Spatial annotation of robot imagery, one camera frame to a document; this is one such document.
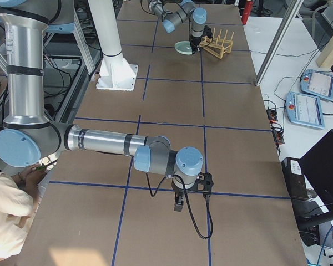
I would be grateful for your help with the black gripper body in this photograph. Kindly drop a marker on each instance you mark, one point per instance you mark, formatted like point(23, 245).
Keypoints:
point(194, 44)
point(179, 192)

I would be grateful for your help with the light green plate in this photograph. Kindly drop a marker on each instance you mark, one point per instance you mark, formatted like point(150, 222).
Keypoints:
point(183, 47)

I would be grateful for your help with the wooden dish rack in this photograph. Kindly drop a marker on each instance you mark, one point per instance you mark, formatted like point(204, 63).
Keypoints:
point(218, 45)

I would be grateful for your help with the red cylinder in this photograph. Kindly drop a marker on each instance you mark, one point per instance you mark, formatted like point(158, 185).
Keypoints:
point(246, 12)

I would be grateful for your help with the orange black connector block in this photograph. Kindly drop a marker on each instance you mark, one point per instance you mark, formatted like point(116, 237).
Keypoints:
point(272, 114)

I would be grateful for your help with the black computer box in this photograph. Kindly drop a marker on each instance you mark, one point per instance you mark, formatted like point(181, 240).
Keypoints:
point(295, 180)

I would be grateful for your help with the near blue teach pendant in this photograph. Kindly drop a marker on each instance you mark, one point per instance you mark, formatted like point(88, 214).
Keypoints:
point(305, 110)

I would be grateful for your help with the blue teach pendant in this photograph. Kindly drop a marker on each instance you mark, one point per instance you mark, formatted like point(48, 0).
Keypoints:
point(317, 83)
point(305, 110)

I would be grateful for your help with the far blue teach pendant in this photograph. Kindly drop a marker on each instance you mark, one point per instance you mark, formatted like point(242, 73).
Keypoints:
point(317, 83)

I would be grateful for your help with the black monitor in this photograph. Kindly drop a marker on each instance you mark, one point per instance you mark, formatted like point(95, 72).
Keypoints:
point(317, 166)

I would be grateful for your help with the person in beige clothes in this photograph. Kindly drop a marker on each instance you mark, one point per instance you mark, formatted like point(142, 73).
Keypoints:
point(19, 199)

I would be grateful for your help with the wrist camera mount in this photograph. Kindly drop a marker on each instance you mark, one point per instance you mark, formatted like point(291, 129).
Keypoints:
point(207, 32)
point(203, 184)

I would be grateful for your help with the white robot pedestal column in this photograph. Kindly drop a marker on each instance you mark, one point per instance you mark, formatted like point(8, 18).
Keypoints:
point(115, 72)

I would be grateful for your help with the aluminium frame post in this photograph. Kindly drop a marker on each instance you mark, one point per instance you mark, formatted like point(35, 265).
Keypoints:
point(289, 16)

